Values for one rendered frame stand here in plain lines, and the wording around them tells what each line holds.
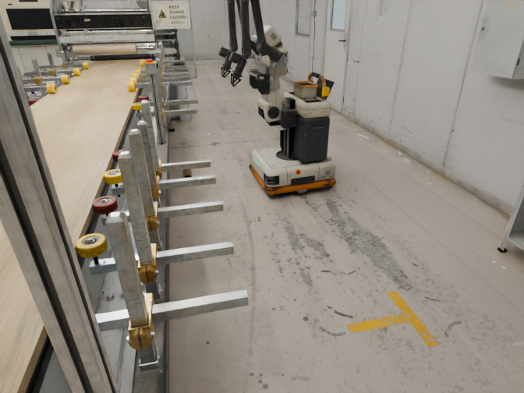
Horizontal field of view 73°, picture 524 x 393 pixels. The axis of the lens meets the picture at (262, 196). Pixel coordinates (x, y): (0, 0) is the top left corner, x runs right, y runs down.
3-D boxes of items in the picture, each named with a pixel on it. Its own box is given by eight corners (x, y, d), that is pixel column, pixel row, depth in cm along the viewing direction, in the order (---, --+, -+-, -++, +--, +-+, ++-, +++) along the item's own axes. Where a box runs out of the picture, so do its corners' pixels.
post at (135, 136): (161, 249, 137) (140, 128, 115) (161, 254, 134) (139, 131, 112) (152, 250, 136) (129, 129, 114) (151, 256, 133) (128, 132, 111)
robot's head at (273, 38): (274, 37, 293) (263, 23, 286) (283, 39, 276) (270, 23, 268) (263, 51, 295) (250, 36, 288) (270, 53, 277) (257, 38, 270)
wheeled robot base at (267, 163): (309, 162, 382) (309, 140, 370) (336, 187, 328) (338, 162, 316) (248, 170, 365) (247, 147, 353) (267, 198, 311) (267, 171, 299)
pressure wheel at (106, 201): (101, 235, 126) (93, 207, 120) (97, 225, 131) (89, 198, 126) (125, 228, 129) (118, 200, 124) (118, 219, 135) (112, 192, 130)
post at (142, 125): (164, 224, 160) (146, 119, 138) (164, 228, 157) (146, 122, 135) (156, 225, 160) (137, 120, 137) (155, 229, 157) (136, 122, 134)
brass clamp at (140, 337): (157, 306, 95) (154, 292, 93) (155, 347, 83) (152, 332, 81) (133, 309, 94) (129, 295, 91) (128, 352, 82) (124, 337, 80)
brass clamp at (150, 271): (160, 255, 117) (157, 242, 115) (159, 282, 106) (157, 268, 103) (140, 257, 116) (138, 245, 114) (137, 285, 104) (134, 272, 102)
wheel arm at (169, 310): (246, 299, 97) (246, 287, 95) (249, 308, 94) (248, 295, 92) (73, 329, 88) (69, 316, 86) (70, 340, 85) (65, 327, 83)
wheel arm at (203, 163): (210, 166, 184) (210, 158, 182) (210, 168, 181) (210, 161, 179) (122, 175, 175) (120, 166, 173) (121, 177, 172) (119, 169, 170)
